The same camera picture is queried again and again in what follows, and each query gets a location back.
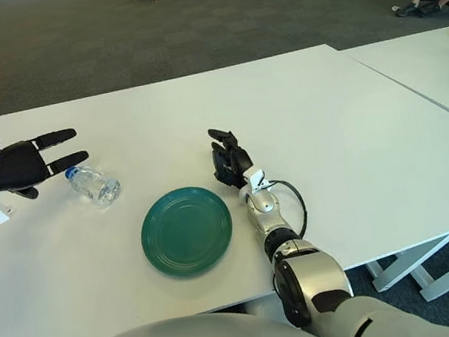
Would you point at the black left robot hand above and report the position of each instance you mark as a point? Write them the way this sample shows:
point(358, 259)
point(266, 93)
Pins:
point(19, 167)

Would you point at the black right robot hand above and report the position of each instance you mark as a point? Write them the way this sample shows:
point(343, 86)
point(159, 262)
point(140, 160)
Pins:
point(234, 162)

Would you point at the clear plastic water bottle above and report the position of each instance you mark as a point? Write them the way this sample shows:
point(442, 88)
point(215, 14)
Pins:
point(97, 186)

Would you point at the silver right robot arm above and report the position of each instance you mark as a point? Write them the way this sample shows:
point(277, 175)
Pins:
point(315, 282)

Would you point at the green ribbed plate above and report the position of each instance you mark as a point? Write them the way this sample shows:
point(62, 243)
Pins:
point(187, 232)

